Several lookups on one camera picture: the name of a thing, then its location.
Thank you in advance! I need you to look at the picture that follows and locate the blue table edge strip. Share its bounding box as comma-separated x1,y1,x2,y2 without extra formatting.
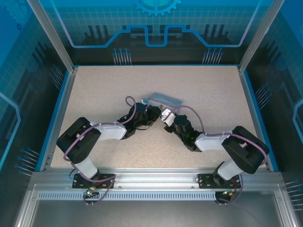
35,70,72,172
243,70,280,172

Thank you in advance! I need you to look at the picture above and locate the aluminium side rail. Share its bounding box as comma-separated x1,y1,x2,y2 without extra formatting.
237,67,273,172
43,67,79,172

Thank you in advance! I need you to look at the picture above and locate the small LED connector module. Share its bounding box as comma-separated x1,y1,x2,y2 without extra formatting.
84,187,100,199
215,189,235,199

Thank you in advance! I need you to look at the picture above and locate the aluminium frame post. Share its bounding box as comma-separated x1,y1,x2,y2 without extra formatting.
26,0,79,73
237,0,286,73

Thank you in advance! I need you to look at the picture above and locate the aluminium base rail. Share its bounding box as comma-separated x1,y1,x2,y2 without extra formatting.
30,167,284,190

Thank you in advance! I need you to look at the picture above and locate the slotted grey cable duct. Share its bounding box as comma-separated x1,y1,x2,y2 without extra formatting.
37,191,217,201

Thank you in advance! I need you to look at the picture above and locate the light blue cartoon tin box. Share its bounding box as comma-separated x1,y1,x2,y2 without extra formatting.
148,92,184,109

